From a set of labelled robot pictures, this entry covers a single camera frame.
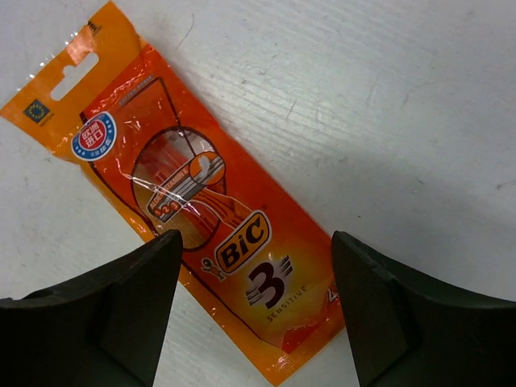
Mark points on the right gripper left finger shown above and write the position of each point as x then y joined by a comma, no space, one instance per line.
105,327

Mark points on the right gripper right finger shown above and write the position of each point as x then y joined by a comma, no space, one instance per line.
407,328

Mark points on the orange razor bag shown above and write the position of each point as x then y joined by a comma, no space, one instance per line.
252,257

